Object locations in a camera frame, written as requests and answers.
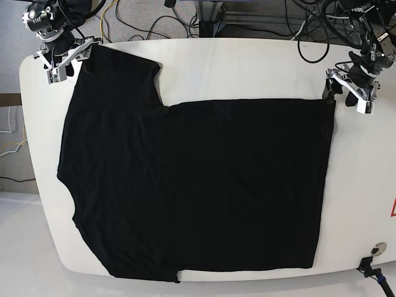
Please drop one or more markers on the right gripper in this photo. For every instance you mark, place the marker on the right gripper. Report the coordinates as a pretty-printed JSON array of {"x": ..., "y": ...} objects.
[{"x": 57, "y": 45}]

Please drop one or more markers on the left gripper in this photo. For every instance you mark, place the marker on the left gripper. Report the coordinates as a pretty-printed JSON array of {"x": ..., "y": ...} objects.
[{"x": 363, "y": 76}]

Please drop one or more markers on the black T-shirt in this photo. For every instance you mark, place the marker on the black T-shirt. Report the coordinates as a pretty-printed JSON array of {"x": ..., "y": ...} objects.
[{"x": 215, "y": 186}]

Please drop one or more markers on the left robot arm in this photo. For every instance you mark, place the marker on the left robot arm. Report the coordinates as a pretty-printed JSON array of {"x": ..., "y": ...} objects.
[{"x": 369, "y": 34}]

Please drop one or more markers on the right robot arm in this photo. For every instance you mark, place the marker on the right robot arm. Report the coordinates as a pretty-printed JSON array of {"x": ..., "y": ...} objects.
[{"x": 56, "y": 24}]

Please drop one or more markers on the red warning sticker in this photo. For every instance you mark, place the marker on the red warning sticker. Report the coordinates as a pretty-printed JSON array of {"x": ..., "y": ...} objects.
[{"x": 393, "y": 212}]

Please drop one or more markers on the round metal table grommet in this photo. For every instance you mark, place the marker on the round metal table grommet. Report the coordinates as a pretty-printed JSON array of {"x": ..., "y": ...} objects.
[{"x": 378, "y": 249}]

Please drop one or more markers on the black frame base post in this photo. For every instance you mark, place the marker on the black frame base post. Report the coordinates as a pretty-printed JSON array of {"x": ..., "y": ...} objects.
[{"x": 210, "y": 29}]

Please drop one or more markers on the black clamp with cable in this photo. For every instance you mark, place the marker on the black clamp with cable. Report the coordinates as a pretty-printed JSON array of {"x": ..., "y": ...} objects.
[{"x": 369, "y": 272}]

